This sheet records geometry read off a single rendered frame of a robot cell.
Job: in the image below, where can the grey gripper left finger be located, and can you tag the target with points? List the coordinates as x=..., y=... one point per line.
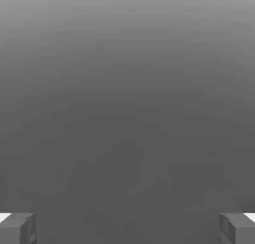
x=14, y=231

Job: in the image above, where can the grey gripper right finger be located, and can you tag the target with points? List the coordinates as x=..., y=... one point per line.
x=241, y=231

